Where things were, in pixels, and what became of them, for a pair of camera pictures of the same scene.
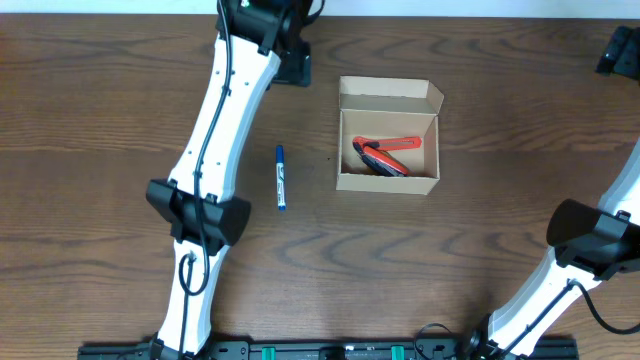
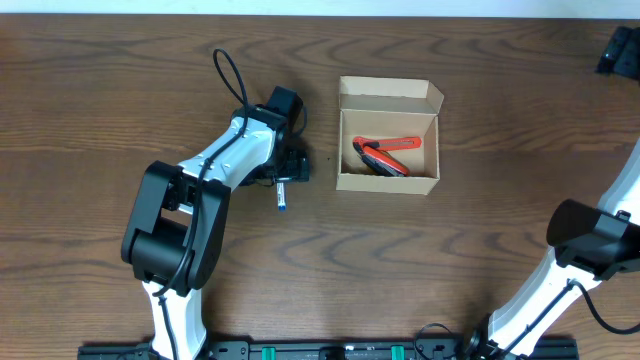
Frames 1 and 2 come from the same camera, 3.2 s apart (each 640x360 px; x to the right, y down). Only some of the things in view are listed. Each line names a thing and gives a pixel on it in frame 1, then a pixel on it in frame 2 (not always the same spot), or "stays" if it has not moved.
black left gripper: x=301 y=66 -> x=299 y=172
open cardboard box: x=388 y=107 stays
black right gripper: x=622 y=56 stays
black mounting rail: x=321 y=349 stays
